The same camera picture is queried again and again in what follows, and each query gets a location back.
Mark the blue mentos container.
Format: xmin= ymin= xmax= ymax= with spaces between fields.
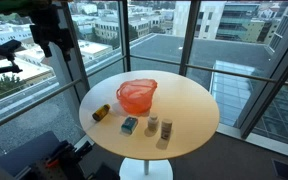
xmin=121 ymin=117 xmax=138 ymax=134

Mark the blue grey box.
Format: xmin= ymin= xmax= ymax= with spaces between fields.
xmin=0 ymin=131 xmax=60 ymax=176

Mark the round white table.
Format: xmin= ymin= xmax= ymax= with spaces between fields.
xmin=79 ymin=70 xmax=220 ymax=180

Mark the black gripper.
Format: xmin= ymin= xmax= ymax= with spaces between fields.
xmin=29 ymin=5 xmax=74 ymax=61

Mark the black red equipment base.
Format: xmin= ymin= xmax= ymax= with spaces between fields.
xmin=25 ymin=141 xmax=93 ymax=180

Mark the orange plastic bag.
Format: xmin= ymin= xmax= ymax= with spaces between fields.
xmin=116 ymin=79 xmax=158 ymax=114

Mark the white labelled pill bottle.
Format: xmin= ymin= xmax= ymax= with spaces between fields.
xmin=161 ymin=119 xmax=173 ymax=140

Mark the yellow brown vitamin bottle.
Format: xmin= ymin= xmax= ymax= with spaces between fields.
xmin=92 ymin=104 xmax=110 ymax=121

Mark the black camera on stand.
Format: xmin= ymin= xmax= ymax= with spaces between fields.
xmin=0 ymin=39 xmax=22 ymax=74

